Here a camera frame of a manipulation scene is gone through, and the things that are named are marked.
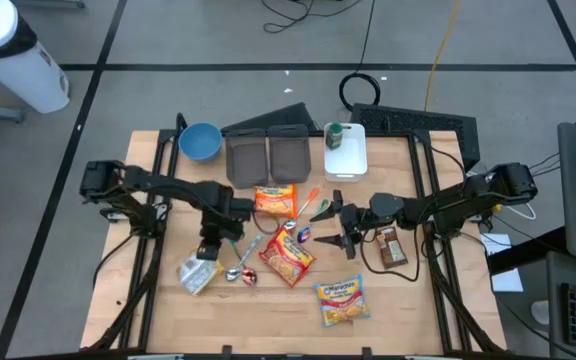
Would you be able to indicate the white plastic bin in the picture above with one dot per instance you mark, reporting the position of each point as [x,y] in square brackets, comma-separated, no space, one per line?
[353,155]

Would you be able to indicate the brown snack bar packet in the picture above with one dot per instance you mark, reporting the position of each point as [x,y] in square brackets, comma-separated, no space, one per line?
[391,247]

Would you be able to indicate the black wedge panel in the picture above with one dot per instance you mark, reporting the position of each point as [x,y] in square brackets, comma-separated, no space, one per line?
[283,119]

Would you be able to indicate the white trash bin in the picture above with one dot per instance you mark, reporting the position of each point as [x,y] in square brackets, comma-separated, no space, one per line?
[23,75]

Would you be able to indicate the orange ramen packet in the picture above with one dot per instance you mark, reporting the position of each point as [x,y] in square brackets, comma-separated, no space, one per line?
[275,201]

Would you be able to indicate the red ramen packet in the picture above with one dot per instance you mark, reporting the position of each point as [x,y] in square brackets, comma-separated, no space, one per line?
[286,256]

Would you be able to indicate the blue bowl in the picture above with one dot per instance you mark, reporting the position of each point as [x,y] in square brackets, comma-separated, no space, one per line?
[200,141]

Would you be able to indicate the green-lid spice jar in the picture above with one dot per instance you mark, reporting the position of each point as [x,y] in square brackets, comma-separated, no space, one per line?
[334,137]

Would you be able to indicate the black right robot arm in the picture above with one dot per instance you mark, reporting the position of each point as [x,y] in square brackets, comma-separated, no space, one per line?
[468,197]

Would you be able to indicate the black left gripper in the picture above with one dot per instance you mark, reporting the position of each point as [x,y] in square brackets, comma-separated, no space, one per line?
[215,232]

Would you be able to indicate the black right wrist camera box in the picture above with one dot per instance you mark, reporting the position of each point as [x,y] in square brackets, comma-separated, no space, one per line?
[387,205]

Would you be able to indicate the clear plastic bin left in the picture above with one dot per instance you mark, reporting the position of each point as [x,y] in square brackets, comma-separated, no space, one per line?
[247,160]

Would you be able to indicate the black aluminium table frame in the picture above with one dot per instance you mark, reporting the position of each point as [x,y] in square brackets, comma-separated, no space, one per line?
[420,137]

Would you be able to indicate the white paper sheet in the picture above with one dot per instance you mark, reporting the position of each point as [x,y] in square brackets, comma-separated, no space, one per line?
[505,280]

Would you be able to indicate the blue-edged ramen packet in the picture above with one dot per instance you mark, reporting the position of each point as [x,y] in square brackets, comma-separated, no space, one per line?
[342,301]

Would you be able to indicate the white computer mouse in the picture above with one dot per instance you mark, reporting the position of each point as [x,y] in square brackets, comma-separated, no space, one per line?
[540,312]

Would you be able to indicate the grey plastic bin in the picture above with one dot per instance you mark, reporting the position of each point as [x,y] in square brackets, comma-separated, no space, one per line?
[289,155]

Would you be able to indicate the silver spoon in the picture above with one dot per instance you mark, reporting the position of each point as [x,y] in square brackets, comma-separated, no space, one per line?
[233,274]

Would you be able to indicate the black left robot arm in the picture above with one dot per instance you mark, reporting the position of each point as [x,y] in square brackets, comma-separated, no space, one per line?
[168,182]

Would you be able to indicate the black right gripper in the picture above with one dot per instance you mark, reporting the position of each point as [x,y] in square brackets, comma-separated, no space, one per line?
[358,220]

